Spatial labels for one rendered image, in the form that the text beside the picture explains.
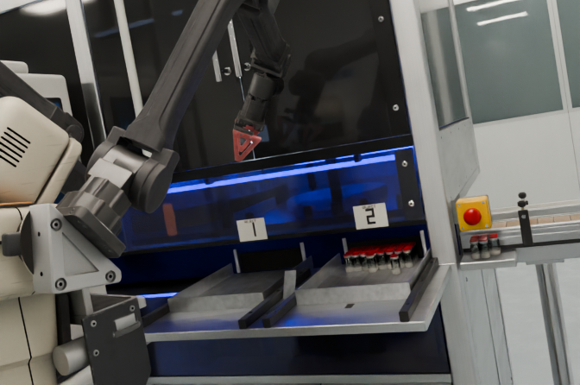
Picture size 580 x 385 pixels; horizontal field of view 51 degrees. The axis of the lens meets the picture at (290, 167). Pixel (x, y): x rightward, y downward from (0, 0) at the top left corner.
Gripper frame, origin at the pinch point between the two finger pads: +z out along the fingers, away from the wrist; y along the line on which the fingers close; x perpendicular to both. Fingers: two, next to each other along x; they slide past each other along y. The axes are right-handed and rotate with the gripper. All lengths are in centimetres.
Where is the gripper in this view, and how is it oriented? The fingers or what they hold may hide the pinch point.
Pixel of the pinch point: (239, 153)
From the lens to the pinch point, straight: 146.7
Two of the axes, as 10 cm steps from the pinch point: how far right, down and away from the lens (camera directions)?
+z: -3.4, 9.1, 2.4
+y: 0.4, 2.7, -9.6
